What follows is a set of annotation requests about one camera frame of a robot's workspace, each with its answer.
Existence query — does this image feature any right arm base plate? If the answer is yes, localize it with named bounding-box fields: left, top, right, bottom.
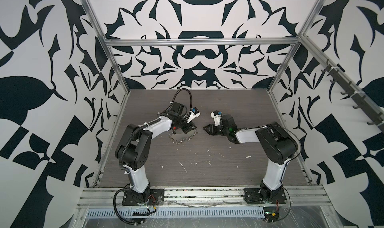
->
left=244, top=187, right=287, bottom=205

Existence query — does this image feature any black wall hook rack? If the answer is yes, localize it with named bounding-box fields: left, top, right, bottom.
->
left=321, top=59, right=384, bottom=133

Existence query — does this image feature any keyring chain with red tag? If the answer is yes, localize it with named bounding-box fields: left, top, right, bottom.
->
left=168, top=128, right=199, bottom=145

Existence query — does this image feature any aluminium frame crossbar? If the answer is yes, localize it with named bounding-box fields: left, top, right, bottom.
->
left=104, top=38, right=298, bottom=47

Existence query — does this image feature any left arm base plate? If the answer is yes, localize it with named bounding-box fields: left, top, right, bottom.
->
left=122, top=188, right=165, bottom=206

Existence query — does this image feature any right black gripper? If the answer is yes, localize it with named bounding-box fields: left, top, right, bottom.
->
left=203, top=123, right=231, bottom=138

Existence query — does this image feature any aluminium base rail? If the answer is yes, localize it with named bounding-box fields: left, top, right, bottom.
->
left=77, top=186, right=332, bottom=208

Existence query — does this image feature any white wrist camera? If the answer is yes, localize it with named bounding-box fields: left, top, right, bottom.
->
left=187, top=108, right=200, bottom=123
left=211, top=111, right=222, bottom=126

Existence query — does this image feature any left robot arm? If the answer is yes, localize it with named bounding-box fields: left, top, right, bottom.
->
left=115, top=102, right=200, bottom=194

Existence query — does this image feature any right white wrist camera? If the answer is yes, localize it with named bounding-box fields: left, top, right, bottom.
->
left=211, top=111, right=222, bottom=126

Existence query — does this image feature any white slotted cable duct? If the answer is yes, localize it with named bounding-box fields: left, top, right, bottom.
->
left=87, top=207, right=265, bottom=219

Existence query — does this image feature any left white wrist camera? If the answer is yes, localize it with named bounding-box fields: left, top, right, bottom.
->
left=187, top=108, right=200, bottom=123

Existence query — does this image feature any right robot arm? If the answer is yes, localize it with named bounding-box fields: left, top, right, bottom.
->
left=204, top=111, right=299, bottom=204

